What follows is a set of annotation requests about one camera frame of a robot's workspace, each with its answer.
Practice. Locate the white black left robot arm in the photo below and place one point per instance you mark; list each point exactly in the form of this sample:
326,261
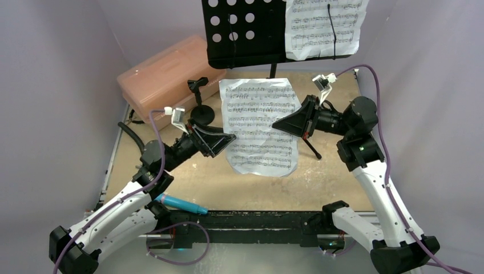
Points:
134,211

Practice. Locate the sheet music page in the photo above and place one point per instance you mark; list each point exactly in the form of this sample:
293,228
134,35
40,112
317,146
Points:
249,108
323,28

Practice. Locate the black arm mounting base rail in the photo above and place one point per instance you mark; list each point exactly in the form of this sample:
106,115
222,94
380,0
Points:
304,228

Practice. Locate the black folding music stand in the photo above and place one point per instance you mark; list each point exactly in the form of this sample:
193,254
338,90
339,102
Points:
245,33

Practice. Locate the pink translucent plastic case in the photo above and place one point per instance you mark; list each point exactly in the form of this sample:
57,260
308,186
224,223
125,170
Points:
162,80

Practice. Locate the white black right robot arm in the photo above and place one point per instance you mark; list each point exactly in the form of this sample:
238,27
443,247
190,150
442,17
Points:
397,244

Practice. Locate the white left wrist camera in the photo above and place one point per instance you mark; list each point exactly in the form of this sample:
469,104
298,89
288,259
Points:
177,115

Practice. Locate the black microphone desk stand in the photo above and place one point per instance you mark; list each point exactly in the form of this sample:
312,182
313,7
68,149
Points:
201,113

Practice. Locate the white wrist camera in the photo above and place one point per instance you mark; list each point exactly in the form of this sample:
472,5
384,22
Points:
324,85
177,115

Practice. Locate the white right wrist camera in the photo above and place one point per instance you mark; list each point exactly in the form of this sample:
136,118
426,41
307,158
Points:
324,85

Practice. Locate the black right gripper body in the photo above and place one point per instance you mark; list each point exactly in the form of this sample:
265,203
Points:
310,116

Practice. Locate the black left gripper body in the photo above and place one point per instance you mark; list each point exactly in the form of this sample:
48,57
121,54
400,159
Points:
199,144

